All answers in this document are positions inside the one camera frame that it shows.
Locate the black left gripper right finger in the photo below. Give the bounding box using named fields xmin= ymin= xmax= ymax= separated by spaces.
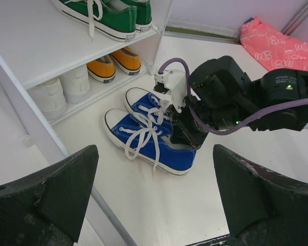
xmin=213 ymin=145 xmax=308 ymax=245

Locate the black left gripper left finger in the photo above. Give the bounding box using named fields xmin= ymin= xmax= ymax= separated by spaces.
xmin=0 ymin=145 xmax=99 ymax=245

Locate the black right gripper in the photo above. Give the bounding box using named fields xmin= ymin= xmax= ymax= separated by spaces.
xmin=168 ymin=94 xmax=212 ymax=149

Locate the blue canvas sneaker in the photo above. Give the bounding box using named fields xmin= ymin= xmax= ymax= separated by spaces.
xmin=124 ymin=87 xmax=172 ymax=135
xmin=104 ymin=109 xmax=197 ymax=176

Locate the orange canvas sneaker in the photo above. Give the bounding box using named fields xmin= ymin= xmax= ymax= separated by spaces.
xmin=109 ymin=46 xmax=142 ymax=76
xmin=87 ymin=55 xmax=116 ymax=84

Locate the white sneaker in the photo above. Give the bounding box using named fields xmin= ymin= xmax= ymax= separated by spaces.
xmin=60 ymin=65 xmax=91 ymax=104
xmin=28 ymin=77 xmax=67 ymax=120

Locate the green canvas sneaker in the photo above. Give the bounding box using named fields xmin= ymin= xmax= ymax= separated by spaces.
xmin=123 ymin=0 xmax=152 ymax=33
xmin=52 ymin=1 xmax=137 ymax=42

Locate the white plastic shoe cabinet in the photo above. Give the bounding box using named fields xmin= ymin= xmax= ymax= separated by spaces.
xmin=0 ymin=1 xmax=173 ymax=245

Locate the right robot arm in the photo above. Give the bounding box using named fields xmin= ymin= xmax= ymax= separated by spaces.
xmin=168 ymin=56 xmax=308 ymax=149

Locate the pink patterned plastic bag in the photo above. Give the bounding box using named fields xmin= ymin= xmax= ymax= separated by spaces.
xmin=240 ymin=17 xmax=308 ymax=72

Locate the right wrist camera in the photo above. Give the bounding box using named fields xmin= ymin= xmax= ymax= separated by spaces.
xmin=153 ymin=70 xmax=187 ymax=113

